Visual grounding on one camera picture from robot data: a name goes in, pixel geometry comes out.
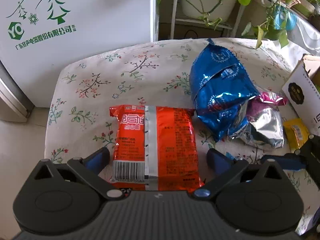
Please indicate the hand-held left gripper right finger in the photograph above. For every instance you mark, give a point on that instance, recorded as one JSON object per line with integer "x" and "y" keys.
{"x": 217, "y": 161}

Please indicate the green potted plant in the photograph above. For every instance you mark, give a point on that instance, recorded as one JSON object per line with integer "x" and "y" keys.
{"x": 306, "y": 6}

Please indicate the white refrigerator with green print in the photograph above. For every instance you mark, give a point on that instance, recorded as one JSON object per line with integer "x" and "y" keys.
{"x": 100, "y": 17}

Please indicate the grey printed table cover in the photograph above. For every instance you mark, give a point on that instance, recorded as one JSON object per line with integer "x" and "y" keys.
{"x": 305, "y": 37}

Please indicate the small yellow snack packet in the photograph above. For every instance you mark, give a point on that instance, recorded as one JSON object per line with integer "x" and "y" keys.
{"x": 296, "y": 132}

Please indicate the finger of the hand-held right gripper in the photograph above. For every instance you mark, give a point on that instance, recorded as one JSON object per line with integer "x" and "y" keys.
{"x": 282, "y": 161}
{"x": 311, "y": 150}

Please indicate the white metal plant rack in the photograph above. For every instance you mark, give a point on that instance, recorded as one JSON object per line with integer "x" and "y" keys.
{"x": 190, "y": 21}

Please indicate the cardboard box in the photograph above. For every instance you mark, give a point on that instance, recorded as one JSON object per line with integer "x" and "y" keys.
{"x": 295, "y": 92}

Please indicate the brown carton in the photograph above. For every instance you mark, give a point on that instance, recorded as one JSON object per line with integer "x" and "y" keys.
{"x": 180, "y": 31}

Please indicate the silver foil snack packet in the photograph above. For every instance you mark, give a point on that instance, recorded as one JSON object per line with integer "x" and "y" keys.
{"x": 265, "y": 127}

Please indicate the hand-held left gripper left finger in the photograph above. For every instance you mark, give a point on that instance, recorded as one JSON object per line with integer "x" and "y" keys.
{"x": 97, "y": 158}

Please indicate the red snack packet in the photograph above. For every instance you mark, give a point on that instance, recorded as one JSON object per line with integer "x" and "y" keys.
{"x": 175, "y": 142}

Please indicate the blue ribbon spool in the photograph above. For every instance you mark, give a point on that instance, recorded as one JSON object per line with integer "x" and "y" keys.
{"x": 290, "y": 20}

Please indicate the blue foil snack bag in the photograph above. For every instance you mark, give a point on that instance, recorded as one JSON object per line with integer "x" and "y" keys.
{"x": 217, "y": 85}

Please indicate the floral tablecloth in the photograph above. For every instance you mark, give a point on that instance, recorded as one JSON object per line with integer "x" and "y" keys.
{"x": 125, "y": 62}

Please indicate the white plant pot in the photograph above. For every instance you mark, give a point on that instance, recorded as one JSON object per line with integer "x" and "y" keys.
{"x": 207, "y": 5}

